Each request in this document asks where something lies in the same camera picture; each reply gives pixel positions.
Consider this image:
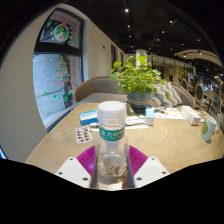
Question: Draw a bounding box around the green potted plant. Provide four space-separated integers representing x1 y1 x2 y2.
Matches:
109 54 171 114

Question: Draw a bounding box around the white printed box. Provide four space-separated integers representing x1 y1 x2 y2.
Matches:
180 105 202 126

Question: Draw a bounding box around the group of ceiling lights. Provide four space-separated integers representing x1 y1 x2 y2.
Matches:
123 7 205 55

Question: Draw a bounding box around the white round pillar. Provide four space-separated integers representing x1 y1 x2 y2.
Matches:
134 48 148 68

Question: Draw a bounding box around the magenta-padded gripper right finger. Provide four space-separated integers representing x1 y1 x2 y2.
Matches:
125 145 170 190

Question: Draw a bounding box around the printed paper leaflet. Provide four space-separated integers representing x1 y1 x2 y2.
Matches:
153 107 186 120

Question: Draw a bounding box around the grey upholstered sofa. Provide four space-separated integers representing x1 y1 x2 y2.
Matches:
73 75 196 109

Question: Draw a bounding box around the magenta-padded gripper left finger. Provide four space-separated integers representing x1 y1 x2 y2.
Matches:
54 144 98 190

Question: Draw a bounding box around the clear plastic water bottle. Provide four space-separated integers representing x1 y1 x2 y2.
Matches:
94 100 131 192

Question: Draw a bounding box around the window with festive stickers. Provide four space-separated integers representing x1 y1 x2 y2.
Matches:
32 8 84 130

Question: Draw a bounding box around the blister pack of pills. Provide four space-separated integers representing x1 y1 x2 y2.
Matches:
75 125 94 145

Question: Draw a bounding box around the flat blue white box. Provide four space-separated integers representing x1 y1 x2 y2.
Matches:
78 110 100 127

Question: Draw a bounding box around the group of dining chairs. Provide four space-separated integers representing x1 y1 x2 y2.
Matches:
179 77 224 115

